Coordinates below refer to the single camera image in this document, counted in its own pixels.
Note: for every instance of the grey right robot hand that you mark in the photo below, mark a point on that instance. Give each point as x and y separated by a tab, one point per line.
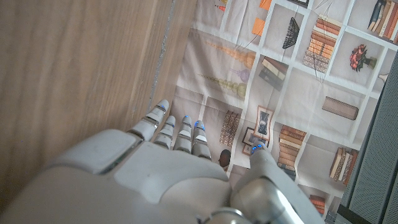
140	180

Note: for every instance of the printed bookshelf backdrop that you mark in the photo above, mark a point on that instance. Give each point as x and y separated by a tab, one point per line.
304	93

